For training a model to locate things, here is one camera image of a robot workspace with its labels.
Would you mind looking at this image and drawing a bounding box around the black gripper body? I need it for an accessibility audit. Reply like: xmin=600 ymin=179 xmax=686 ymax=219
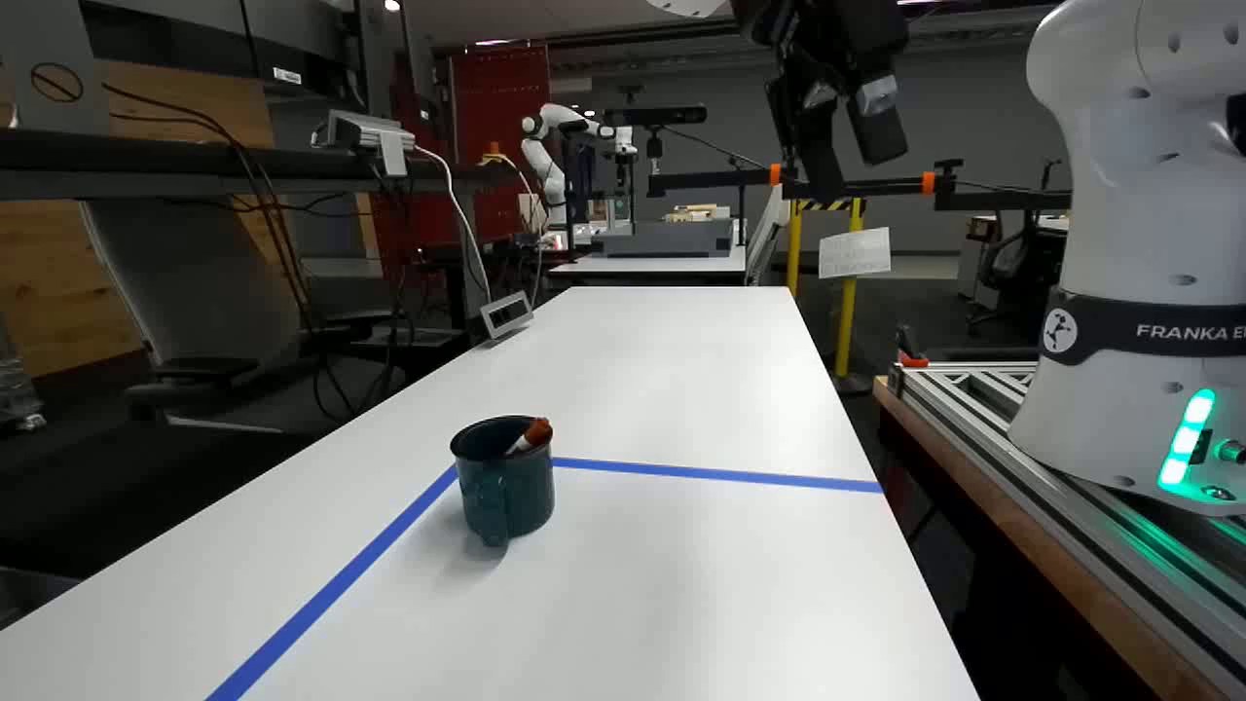
xmin=732 ymin=0 xmax=913 ymax=93

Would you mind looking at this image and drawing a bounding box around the red capped marker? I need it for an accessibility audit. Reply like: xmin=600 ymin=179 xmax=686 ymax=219
xmin=501 ymin=416 xmax=556 ymax=461

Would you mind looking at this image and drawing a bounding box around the dark teal cup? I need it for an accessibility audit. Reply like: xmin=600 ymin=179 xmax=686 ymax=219
xmin=447 ymin=412 xmax=562 ymax=547

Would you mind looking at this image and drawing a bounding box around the white paper sign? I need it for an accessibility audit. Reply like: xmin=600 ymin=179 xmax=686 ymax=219
xmin=815 ymin=226 xmax=895 ymax=284

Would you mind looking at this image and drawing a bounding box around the white background table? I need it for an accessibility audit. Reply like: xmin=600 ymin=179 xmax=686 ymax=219
xmin=545 ymin=244 xmax=757 ymax=289

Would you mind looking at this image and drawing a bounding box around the orange clamp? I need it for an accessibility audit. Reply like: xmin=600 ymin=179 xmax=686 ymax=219
xmin=892 ymin=327 xmax=936 ymax=372

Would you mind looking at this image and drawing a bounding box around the dark equipment stack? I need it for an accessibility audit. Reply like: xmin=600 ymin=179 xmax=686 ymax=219
xmin=967 ymin=206 xmax=1075 ymax=327

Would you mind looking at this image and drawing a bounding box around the small white background robot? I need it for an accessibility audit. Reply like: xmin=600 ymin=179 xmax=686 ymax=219
xmin=517 ymin=102 xmax=644 ymax=255

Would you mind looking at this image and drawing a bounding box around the red cabinet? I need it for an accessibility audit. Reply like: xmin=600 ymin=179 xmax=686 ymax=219
xmin=445 ymin=44 xmax=556 ymax=244

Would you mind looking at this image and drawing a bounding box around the small grey device box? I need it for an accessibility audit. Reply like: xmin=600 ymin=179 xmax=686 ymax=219
xmin=477 ymin=289 xmax=536 ymax=344

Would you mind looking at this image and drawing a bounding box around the wooden workbench top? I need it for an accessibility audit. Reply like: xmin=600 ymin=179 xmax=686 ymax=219
xmin=869 ymin=372 xmax=1223 ymax=701

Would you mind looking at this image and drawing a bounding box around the white power strip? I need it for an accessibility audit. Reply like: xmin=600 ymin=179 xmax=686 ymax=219
xmin=309 ymin=109 xmax=419 ymax=179

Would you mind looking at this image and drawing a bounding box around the black shelf beam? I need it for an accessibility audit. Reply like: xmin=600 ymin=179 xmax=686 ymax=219
xmin=0 ymin=129 xmax=451 ymax=203

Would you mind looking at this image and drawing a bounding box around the long blue tape strip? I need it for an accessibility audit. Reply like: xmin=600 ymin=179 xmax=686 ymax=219
xmin=207 ymin=464 xmax=465 ymax=701

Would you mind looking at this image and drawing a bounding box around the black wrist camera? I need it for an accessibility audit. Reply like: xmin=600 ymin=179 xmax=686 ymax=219
xmin=849 ymin=72 xmax=913 ymax=166

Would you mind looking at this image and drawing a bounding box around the yellow post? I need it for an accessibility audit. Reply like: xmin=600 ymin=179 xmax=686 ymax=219
xmin=783 ymin=200 xmax=809 ymax=302
xmin=834 ymin=193 xmax=869 ymax=381

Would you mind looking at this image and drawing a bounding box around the black stereo camera bar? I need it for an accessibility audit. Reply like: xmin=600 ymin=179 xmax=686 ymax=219
xmin=604 ymin=105 xmax=712 ymax=132

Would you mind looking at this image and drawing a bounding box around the white cable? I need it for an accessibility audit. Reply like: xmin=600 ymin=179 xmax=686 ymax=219
xmin=407 ymin=139 xmax=500 ymax=309

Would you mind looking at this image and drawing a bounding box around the aluminium rail base frame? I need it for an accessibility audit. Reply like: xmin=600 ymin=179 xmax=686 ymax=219
xmin=887 ymin=358 xmax=1246 ymax=701

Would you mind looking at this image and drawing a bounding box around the black hanging cable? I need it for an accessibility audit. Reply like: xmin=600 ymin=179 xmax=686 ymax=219
xmin=230 ymin=139 xmax=353 ymax=403

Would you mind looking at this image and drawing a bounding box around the wooden wall panel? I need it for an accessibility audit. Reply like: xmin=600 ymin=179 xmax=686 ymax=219
xmin=0 ymin=54 xmax=383 ymax=381

